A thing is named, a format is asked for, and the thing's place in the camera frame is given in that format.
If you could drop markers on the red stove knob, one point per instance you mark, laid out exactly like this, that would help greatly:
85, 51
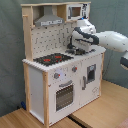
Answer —
56, 75
74, 69

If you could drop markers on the left red stove knob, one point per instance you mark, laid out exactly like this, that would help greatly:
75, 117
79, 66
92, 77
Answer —
56, 75

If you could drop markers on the grey range hood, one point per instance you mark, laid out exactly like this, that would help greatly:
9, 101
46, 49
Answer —
48, 18

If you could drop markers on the toy oven door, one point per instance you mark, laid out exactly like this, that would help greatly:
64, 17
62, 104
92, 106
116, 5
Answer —
64, 96

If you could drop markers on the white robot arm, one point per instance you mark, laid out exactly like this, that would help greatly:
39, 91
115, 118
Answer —
86, 32

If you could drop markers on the grey toy sink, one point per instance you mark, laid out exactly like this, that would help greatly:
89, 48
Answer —
72, 51

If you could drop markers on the grey cabinet door handle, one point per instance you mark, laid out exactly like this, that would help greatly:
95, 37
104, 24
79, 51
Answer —
84, 83

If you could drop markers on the black toy faucet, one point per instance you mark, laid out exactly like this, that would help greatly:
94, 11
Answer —
70, 45

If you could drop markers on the black toy stovetop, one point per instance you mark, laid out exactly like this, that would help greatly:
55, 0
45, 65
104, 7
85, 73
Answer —
52, 59

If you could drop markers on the small metal pot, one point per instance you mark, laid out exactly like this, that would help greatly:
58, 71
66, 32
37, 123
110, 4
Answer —
79, 52

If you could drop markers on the white toy microwave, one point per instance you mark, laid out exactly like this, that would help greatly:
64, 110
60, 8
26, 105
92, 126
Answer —
76, 11

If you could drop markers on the wooden toy kitchen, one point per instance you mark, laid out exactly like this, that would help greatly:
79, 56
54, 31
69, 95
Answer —
40, 84

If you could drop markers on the right red stove knob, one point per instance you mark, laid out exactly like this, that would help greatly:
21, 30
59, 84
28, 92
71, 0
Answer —
74, 69

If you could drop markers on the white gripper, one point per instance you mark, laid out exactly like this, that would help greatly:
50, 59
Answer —
84, 44

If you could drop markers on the grey ice dispenser panel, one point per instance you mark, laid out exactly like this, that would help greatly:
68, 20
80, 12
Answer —
91, 73

